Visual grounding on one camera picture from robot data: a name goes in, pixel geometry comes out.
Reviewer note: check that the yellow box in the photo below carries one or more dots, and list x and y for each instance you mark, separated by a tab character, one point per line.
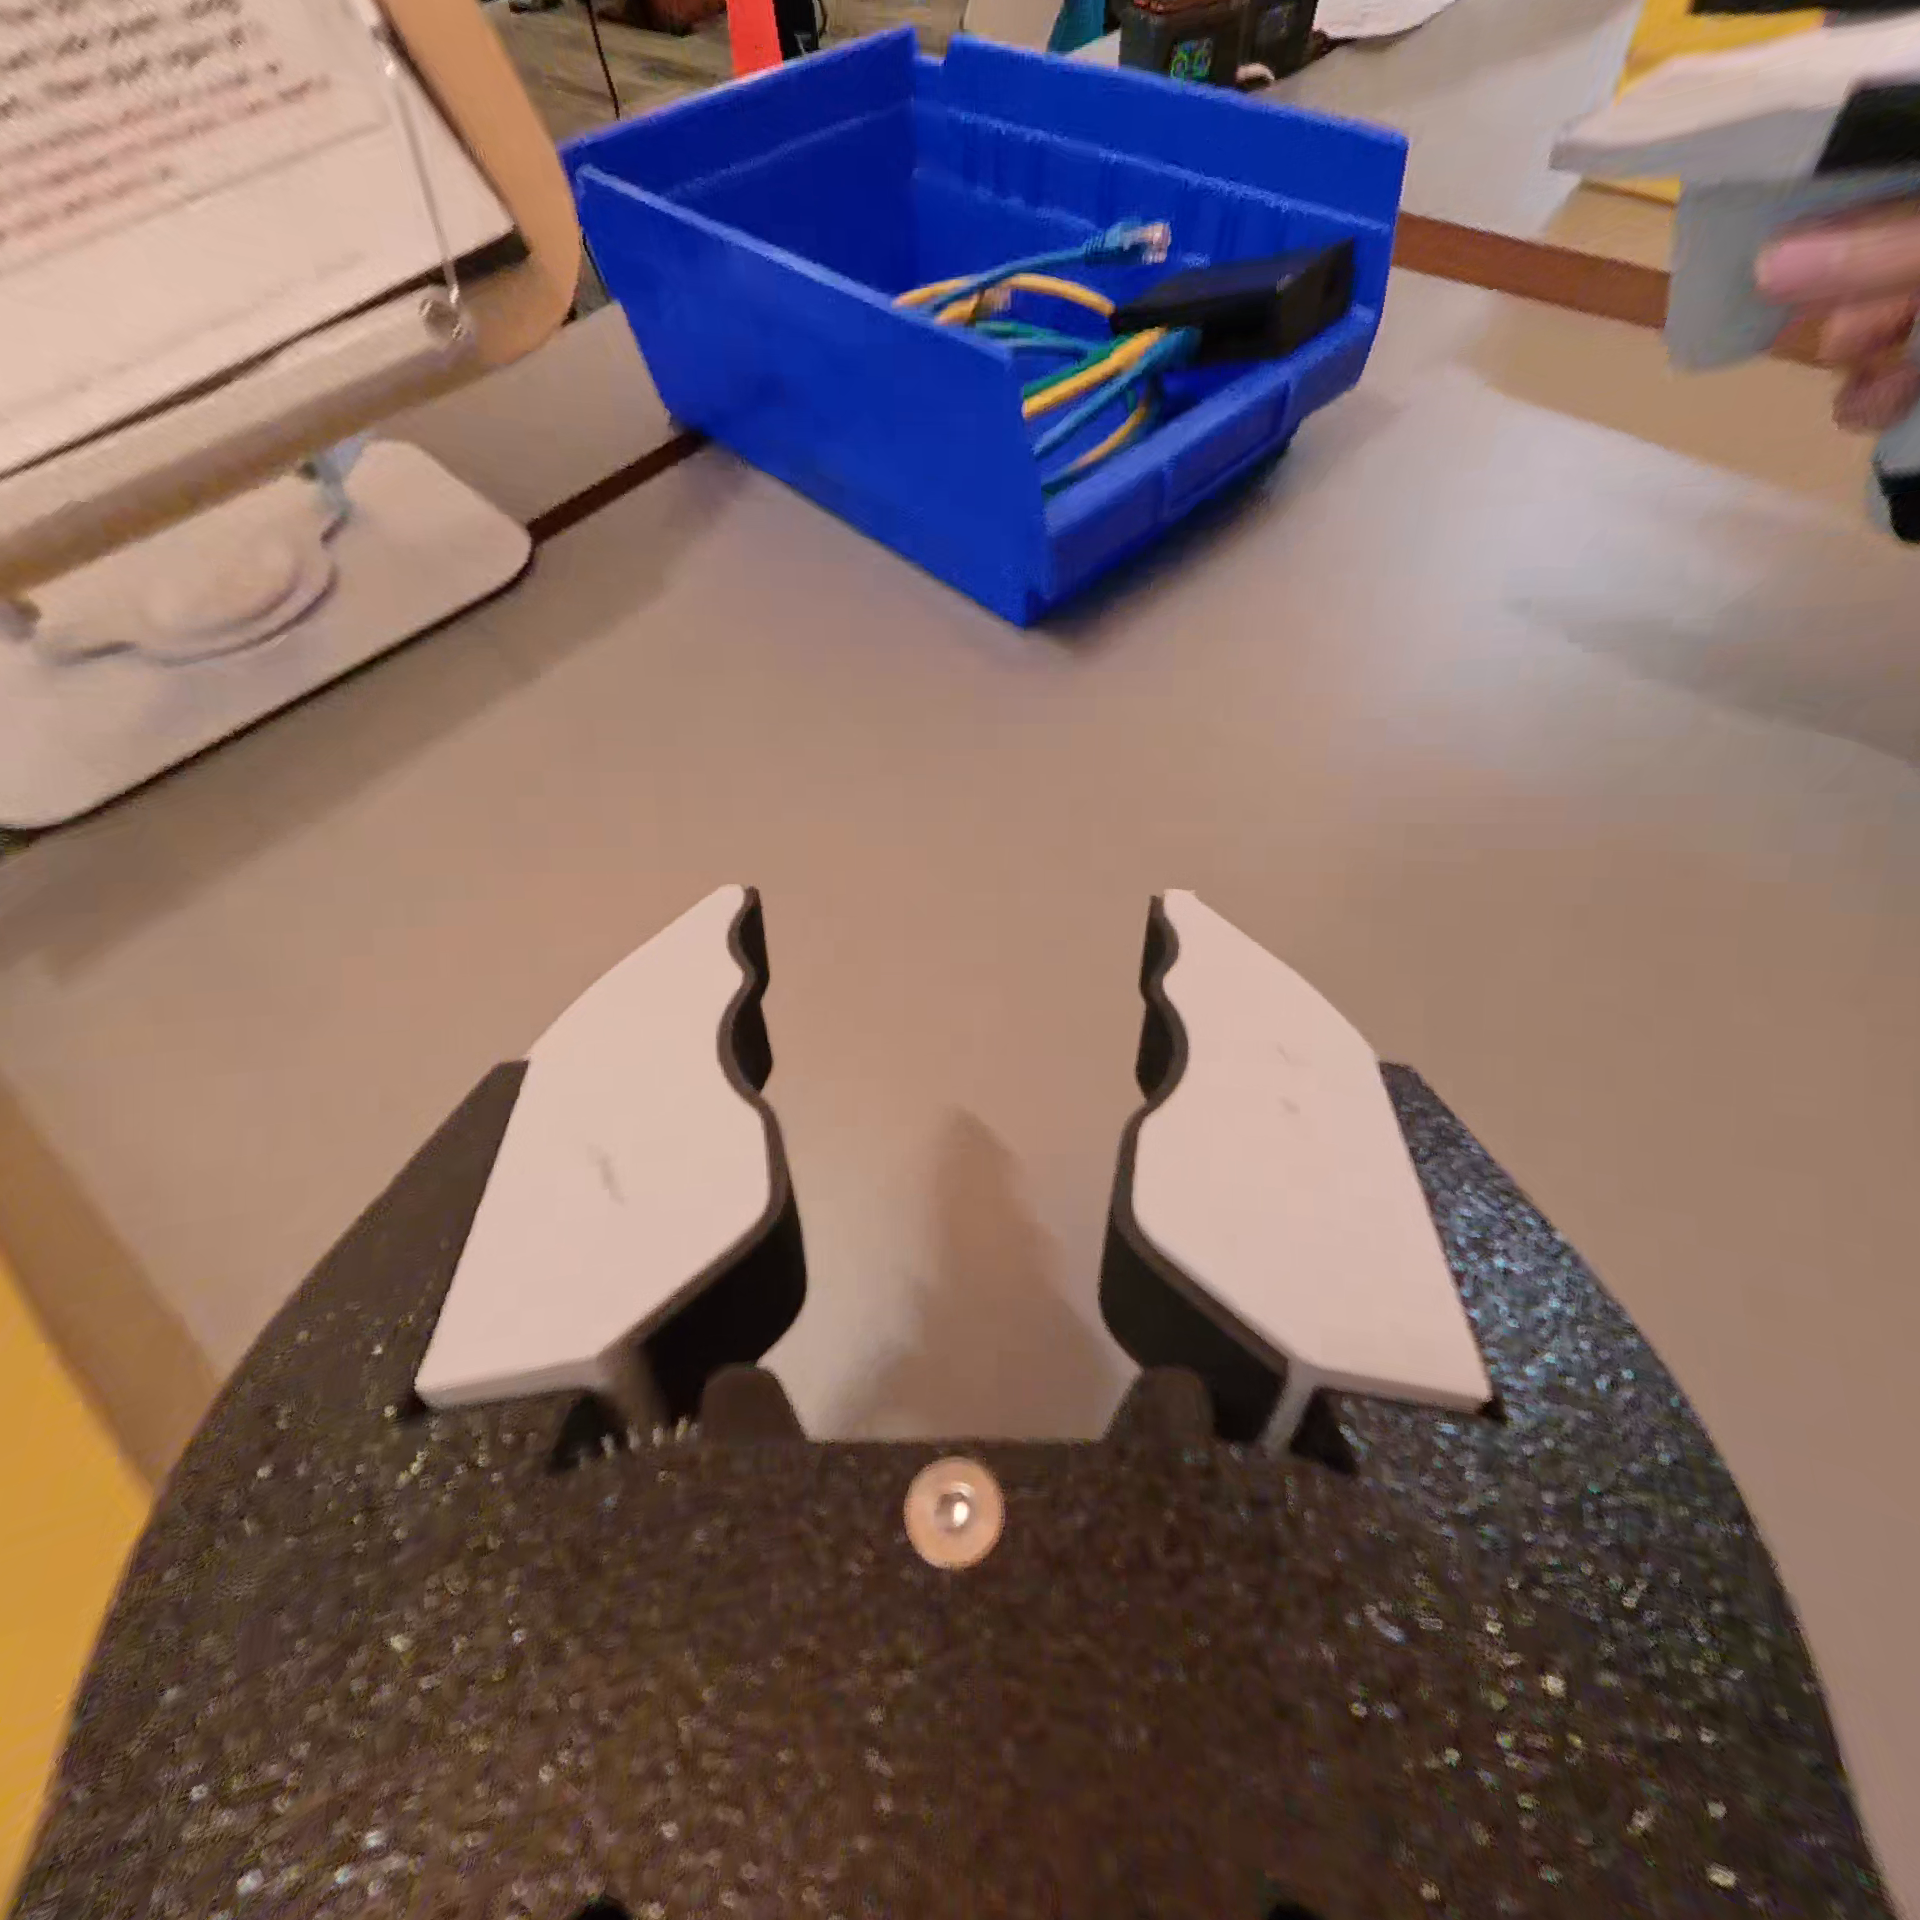
1658	30
45	1576

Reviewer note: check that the blue plastic bin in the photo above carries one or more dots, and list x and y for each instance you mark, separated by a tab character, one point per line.
840	406

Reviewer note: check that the printed instruction sheet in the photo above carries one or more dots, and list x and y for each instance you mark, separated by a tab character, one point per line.
181	194

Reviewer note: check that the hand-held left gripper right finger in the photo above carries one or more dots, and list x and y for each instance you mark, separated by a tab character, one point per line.
1289	1185

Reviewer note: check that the document stand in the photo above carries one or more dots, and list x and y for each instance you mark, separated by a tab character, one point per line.
224	629

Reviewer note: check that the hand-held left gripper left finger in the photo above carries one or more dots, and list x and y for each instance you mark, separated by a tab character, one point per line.
616	1185

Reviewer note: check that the orange cone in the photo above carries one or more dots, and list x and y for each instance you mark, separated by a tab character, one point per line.
753	33

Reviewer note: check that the person's right hand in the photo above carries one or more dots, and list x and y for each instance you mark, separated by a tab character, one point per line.
1861	301

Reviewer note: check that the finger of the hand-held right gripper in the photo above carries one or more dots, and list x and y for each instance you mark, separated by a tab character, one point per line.
1711	106

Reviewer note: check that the white paper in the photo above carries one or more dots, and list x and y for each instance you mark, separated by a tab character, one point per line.
1382	15

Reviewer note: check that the black device with green display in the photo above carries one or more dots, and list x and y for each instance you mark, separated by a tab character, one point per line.
1214	37

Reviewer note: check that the black network switch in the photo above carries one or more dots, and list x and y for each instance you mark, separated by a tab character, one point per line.
1245	301

